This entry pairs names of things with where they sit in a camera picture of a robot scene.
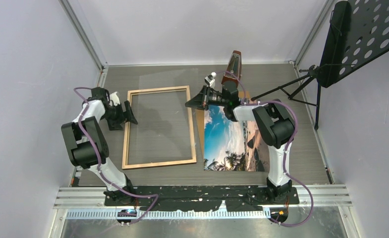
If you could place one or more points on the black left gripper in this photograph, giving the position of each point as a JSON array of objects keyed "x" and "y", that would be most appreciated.
[{"x": 116, "y": 125}]

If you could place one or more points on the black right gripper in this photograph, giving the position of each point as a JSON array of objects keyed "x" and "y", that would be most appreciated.
[{"x": 201, "y": 100}]

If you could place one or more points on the light wooden picture frame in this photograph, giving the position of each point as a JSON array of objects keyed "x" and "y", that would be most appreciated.
[{"x": 191, "y": 131}]

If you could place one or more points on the clear acrylic sheet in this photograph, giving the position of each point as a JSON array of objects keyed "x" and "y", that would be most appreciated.
[{"x": 160, "y": 76}]

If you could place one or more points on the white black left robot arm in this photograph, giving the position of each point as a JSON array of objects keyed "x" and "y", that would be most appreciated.
[{"x": 87, "y": 147}]

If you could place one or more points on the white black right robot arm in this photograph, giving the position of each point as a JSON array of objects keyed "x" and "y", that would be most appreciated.
[{"x": 276, "y": 124}]

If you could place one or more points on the beach landscape photo print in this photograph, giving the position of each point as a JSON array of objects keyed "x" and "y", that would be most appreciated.
[{"x": 255, "y": 158}]

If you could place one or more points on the brown cardboard backing board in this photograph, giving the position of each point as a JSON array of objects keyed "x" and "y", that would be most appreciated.
[{"x": 199, "y": 131}]

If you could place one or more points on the brown wooden metronome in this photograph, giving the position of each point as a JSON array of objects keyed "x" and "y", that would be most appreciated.
[{"x": 233, "y": 68}]

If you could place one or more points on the black perforated music stand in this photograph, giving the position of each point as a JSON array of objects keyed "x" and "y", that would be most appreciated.
[{"x": 358, "y": 34}]

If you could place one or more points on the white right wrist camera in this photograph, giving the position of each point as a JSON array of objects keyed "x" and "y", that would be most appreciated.
[{"x": 210, "y": 80}]

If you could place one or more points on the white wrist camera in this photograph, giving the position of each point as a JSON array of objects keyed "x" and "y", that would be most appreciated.
[
  {"x": 114, "y": 99},
  {"x": 210, "y": 80}
]

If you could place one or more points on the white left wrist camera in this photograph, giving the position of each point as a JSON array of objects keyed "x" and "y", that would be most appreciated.
[{"x": 114, "y": 99}]

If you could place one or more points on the aluminium extrusion rail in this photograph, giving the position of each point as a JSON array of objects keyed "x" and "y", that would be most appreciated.
[{"x": 90, "y": 203}]

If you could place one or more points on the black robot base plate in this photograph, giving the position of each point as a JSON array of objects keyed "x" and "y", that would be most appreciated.
[{"x": 199, "y": 198}]

